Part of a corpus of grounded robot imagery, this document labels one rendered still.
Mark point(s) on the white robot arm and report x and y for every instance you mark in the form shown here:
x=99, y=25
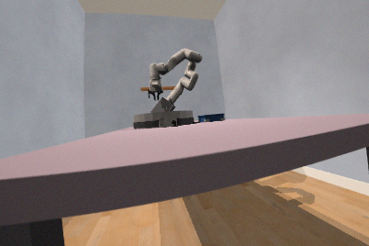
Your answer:
x=163, y=68

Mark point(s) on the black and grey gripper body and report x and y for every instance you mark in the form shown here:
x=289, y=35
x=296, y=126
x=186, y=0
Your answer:
x=159, y=88

